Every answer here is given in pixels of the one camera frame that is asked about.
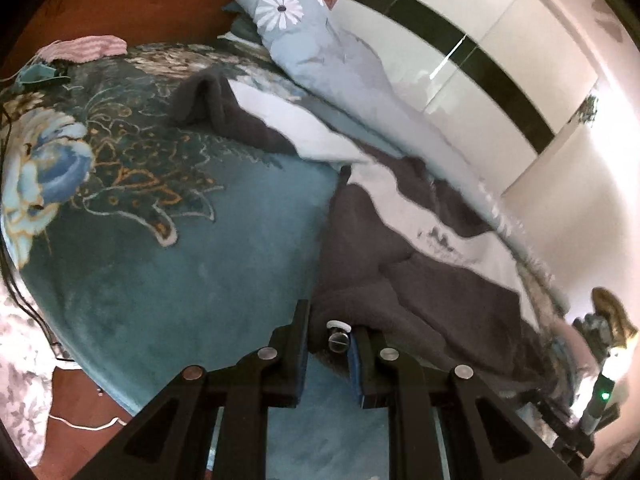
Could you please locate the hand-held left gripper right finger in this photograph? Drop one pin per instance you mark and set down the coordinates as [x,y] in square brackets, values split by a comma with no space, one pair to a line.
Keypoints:
[357,367]

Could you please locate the grey floral pillow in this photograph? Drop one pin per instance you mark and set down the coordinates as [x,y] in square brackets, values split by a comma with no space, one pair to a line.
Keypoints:
[20,385]

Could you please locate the dark teal pillow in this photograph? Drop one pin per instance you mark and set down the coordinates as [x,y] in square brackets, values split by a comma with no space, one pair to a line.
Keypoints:
[242,27]

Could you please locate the white wardrobe with black stripe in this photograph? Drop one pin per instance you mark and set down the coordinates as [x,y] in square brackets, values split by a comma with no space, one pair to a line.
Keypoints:
[500,35]

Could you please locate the dark grey garment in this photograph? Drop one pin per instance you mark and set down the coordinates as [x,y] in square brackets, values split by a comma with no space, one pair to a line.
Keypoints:
[380,280]

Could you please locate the red padded headboard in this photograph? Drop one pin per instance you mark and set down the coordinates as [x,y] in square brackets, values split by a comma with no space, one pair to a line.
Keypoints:
[150,0]

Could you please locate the pink striped cloth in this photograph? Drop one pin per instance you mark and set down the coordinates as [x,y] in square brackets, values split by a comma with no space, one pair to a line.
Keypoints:
[85,47]

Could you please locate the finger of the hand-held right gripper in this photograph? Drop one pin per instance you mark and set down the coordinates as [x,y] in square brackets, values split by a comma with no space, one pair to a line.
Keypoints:
[570,435]

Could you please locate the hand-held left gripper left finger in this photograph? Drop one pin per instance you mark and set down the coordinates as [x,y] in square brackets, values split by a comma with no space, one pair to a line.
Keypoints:
[299,365]

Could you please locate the light blue daisy quilt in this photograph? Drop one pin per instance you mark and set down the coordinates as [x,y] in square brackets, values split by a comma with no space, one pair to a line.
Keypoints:
[350,70]

